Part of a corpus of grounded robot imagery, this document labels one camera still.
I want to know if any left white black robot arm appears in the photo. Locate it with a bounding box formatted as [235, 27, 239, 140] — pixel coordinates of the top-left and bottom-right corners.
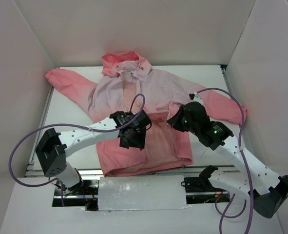
[35, 111, 152, 195]

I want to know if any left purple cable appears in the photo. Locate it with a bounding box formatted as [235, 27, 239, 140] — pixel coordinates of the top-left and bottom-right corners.
[8, 93, 146, 208]

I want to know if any white foil-edged panel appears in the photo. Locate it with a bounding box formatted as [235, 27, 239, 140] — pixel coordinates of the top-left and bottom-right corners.
[97, 175, 187, 211]

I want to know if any pink hooded zip jacket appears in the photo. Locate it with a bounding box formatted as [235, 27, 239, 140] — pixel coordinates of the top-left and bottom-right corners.
[46, 51, 247, 176]

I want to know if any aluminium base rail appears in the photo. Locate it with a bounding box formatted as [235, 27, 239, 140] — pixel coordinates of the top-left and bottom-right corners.
[25, 166, 239, 177]

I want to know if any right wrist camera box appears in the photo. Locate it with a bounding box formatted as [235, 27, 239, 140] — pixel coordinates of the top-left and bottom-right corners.
[189, 92, 203, 105]

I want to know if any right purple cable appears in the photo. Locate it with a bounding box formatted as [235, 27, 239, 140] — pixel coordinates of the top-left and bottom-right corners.
[190, 87, 254, 234]

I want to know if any purple cable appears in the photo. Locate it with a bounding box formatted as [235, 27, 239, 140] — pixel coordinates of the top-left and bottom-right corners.
[8, 93, 146, 208]
[190, 87, 254, 234]

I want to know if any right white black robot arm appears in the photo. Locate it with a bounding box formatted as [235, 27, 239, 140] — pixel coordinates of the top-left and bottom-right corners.
[167, 102, 288, 218]

